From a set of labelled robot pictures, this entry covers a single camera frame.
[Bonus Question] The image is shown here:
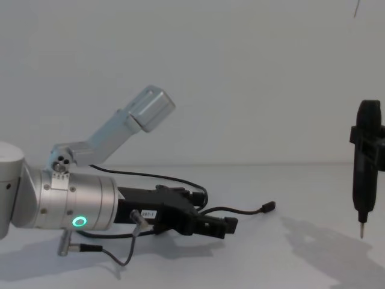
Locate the black cable with small plug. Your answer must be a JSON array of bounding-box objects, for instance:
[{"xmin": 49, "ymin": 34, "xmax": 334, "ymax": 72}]
[{"xmin": 199, "ymin": 200, "xmax": 277, "ymax": 216}]

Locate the black electric screwdriver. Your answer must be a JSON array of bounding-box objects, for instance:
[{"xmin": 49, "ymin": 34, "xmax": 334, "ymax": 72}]
[{"xmin": 350, "ymin": 99, "xmax": 385, "ymax": 240}]

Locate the dark cable with silver plugs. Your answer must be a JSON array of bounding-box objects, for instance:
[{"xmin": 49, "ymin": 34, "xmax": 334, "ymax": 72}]
[{"xmin": 68, "ymin": 210, "xmax": 155, "ymax": 267}]

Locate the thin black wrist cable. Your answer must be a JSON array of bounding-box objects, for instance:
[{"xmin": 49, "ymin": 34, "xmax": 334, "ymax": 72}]
[{"xmin": 89, "ymin": 164, "xmax": 209, "ymax": 211}]

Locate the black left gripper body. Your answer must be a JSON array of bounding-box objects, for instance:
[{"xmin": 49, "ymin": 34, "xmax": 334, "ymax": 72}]
[{"xmin": 115, "ymin": 184, "xmax": 200, "ymax": 238}]

